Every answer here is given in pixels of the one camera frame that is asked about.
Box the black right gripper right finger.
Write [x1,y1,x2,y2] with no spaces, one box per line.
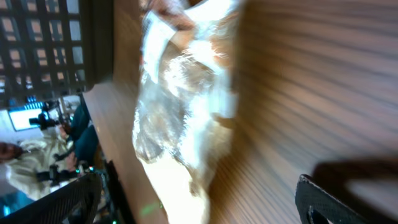
[295,174,379,224]

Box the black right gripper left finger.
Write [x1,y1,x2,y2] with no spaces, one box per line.
[1,174,102,224]

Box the dried mushroom pouch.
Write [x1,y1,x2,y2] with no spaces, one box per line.
[132,0,242,223]

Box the person in white shirt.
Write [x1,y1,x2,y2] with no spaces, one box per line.
[1,128,78,201]

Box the bright computer monitor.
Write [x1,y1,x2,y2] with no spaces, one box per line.
[8,109,42,131]

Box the grey plastic shopping basket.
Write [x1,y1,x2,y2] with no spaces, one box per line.
[1,0,114,109]

